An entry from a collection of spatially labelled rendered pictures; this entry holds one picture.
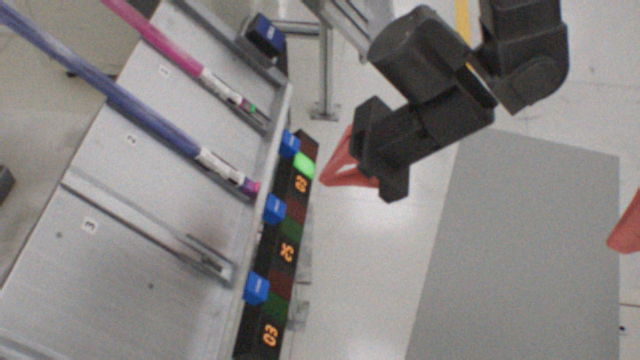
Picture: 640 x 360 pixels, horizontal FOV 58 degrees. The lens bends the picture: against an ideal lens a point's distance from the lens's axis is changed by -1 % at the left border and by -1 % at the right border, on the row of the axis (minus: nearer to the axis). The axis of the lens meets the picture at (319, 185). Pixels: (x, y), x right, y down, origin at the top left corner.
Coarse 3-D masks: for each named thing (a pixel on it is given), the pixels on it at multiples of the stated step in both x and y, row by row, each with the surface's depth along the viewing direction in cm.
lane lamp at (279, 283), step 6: (270, 270) 68; (276, 270) 69; (270, 276) 67; (276, 276) 68; (282, 276) 69; (270, 282) 67; (276, 282) 68; (282, 282) 68; (288, 282) 69; (270, 288) 67; (276, 288) 67; (282, 288) 68; (288, 288) 69; (282, 294) 68; (288, 294) 68; (288, 300) 68
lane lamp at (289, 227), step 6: (288, 216) 74; (282, 222) 73; (288, 222) 73; (294, 222) 74; (282, 228) 72; (288, 228) 73; (294, 228) 74; (300, 228) 75; (288, 234) 72; (294, 234) 73; (300, 234) 74; (294, 240) 73; (300, 240) 74
